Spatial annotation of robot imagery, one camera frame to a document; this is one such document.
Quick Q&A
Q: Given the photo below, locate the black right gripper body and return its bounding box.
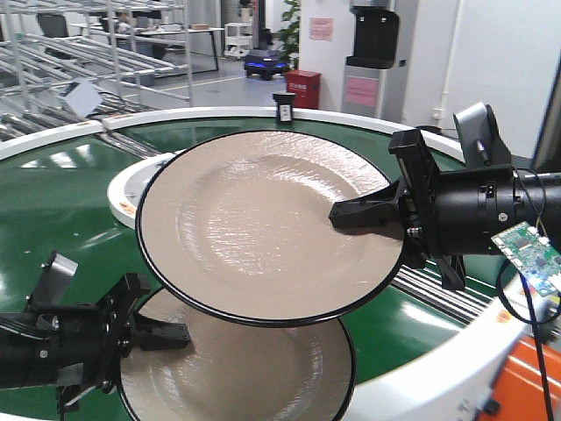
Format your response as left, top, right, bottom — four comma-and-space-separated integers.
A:
389, 129, 526, 289

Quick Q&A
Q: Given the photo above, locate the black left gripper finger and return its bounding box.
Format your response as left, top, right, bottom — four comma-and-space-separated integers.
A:
131, 313, 191, 351

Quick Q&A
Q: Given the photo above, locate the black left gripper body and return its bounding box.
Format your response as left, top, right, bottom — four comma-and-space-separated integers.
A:
25, 273, 151, 408

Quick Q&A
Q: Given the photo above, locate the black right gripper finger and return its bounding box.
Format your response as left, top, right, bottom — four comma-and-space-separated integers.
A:
329, 180, 405, 239

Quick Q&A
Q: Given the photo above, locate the beige plate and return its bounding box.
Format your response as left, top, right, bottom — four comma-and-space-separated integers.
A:
119, 289, 356, 420
136, 131, 403, 327

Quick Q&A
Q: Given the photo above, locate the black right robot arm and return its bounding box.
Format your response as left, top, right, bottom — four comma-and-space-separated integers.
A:
329, 129, 560, 290

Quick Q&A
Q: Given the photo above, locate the blue mobile robot base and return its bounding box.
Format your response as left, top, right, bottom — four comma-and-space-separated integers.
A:
244, 49, 290, 81

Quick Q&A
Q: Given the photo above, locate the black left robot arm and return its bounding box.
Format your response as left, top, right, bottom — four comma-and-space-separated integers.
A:
1, 273, 190, 411

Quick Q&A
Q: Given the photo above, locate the steel conveyor rollers right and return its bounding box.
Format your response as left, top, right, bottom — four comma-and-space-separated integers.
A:
391, 265, 494, 325

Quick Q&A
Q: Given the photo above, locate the green circuit board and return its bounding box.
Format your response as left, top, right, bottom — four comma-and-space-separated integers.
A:
491, 222, 560, 296

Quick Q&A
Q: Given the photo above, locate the black sensor box on rim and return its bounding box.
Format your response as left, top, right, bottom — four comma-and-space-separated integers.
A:
273, 92, 296, 124

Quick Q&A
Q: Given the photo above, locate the red fire extinguisher cabinet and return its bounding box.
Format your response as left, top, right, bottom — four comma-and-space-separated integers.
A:
285, 69, 321, 110

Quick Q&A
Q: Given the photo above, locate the white outer rim guard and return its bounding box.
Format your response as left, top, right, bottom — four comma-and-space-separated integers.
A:
1, 107, 560, 420

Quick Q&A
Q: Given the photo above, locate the black and grey water dispenser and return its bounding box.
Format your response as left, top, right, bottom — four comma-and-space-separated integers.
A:
341, 1, 400, 118

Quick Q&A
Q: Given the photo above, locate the green potted plant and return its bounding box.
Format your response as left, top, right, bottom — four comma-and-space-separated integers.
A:
278, 0, 302, 66

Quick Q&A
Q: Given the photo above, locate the white utility cart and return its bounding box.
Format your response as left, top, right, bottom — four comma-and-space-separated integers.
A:
224, 23, 252, 60

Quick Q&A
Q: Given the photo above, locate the white box on rack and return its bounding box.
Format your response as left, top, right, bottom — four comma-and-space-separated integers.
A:
60, 78, 103, 118

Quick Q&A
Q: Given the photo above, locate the metal roller rack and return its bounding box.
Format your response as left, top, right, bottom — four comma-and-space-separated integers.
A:
1, 1, 194, 142

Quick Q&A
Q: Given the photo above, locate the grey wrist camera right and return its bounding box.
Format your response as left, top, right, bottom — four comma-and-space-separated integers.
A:
453, 103, 512, 168

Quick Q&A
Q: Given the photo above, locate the black usb cable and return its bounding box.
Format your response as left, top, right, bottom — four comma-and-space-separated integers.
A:
496, 258, 557, 421

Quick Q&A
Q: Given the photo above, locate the white inner ring guard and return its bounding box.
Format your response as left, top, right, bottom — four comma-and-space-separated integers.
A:
107, 153, 176, 229

